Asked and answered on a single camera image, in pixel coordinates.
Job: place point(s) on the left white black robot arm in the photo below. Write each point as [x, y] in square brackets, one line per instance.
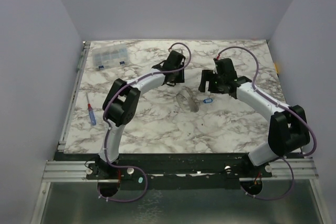
[122, 100]

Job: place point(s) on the blue red handled screwdriver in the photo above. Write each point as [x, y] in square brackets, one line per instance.
[90, 112]

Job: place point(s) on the clear plastic compartment box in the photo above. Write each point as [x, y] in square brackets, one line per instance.
[110, 57]

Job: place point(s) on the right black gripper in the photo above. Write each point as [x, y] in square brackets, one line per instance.
[207, 76]

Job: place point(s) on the left aluminium side rail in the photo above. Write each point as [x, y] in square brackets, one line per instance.
[79, 72]

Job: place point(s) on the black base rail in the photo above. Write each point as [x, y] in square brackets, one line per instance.
[175, 171]

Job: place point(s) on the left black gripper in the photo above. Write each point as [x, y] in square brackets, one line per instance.
[180, 79]

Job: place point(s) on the blue key tag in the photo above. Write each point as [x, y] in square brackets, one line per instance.
[208, 100]

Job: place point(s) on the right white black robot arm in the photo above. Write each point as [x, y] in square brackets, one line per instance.
[287, 131]

